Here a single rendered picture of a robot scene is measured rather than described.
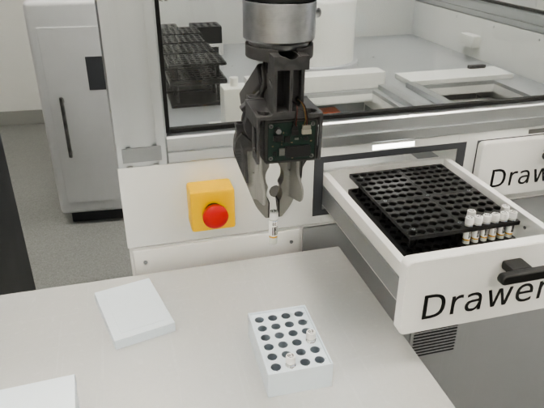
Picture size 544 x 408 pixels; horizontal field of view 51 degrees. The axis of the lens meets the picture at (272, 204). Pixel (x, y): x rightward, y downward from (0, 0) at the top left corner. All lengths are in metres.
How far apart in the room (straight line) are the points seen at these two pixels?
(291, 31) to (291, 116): 0.08
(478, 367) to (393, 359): 0.66
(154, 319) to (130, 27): 0.42
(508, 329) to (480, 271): 0.67
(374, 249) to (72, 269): 1.82
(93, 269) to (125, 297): 1.55
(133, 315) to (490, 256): 0.50
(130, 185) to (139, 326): 0.23
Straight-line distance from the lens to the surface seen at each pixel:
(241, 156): 0.65
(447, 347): 1.35
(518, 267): 0.76
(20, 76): 4.26
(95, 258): 2.53
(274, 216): 0.69
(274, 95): 0.57
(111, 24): 0.86
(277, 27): 0.57
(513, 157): 1.15
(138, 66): 0.86
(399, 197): 0.91
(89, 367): 0.82
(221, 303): 0.89
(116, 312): 0.87
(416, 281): 0.72
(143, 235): 0.97
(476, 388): 1.50
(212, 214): 0.88
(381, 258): 0.80
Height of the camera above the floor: 1.29
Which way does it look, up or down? 27 degrees down
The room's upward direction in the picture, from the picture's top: straight up
